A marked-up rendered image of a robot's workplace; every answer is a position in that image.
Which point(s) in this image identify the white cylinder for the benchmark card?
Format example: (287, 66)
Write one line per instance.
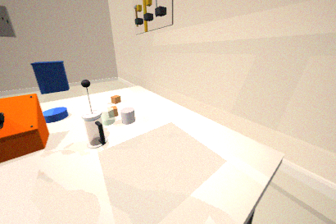
(127, 115)

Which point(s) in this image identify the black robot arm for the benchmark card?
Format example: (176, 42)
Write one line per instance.
(2, 118)

